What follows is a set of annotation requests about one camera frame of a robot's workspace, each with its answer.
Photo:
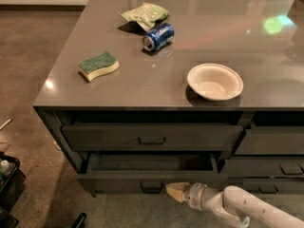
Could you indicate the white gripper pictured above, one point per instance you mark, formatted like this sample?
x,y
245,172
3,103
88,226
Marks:
x,y
193,196

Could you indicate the grey drawer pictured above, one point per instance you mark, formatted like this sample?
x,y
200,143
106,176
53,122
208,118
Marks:
x,y
135,173
151,136
263,168
270,186
271,140

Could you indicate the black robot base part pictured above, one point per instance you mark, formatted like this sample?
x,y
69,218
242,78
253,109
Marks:
x,y
80,221

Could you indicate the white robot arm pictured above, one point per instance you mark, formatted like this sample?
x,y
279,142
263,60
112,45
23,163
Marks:
x,y
233,206

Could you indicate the grey counter cabinet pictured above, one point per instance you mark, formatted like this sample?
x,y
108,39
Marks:
x,y
261,40

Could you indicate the white paper bowl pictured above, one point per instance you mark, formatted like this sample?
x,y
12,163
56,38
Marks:
x,y
215,82

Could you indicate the green yellow sponge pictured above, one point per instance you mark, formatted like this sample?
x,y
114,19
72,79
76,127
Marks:
x,y
98,66

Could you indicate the blue soda can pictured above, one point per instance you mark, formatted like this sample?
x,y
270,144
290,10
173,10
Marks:
x,y
158,37

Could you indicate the black bin with bottles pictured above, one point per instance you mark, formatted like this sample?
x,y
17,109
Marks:
x,y
11,187

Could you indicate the green chip bag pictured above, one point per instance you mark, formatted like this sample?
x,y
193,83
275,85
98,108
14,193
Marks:
x,y
146,15

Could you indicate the metal rod on floor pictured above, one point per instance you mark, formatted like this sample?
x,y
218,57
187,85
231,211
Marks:
x,y
7,122

